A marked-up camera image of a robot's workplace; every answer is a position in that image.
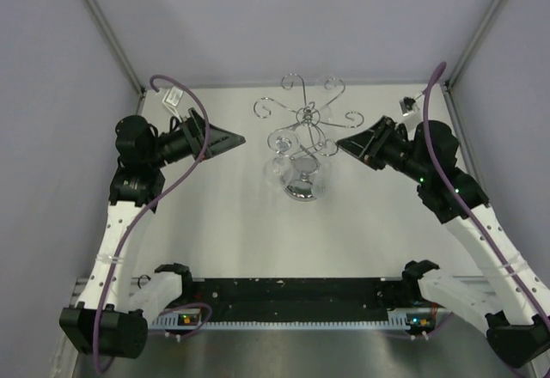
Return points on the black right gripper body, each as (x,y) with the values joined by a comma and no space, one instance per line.
(388,146)

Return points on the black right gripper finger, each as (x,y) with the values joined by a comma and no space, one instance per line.
(362,138)
(357,150)

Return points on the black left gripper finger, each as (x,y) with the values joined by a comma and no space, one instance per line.
(215,134)
(222,145)

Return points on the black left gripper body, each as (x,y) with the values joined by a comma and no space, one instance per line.
(195,137)

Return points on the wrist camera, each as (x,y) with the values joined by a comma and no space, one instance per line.
(408,106)
(171,101)

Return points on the chrome wire glass rack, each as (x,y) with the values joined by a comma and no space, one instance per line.
(309,121)

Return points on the ribbed clear flute glass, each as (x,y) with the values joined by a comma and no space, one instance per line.
(323,158)

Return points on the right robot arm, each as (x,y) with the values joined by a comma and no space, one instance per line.
(515,321)

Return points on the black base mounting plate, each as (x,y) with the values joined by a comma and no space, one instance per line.
(301,299)

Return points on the aluminium frame rail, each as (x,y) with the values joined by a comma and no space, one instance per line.
(475,283)

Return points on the round clear wine glass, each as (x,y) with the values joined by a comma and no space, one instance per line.
(277,171)

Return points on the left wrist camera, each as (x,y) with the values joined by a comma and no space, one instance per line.
(171,101)

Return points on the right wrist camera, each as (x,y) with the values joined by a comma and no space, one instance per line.
(408,106)

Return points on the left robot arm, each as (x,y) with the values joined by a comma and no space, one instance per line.
(108,320)

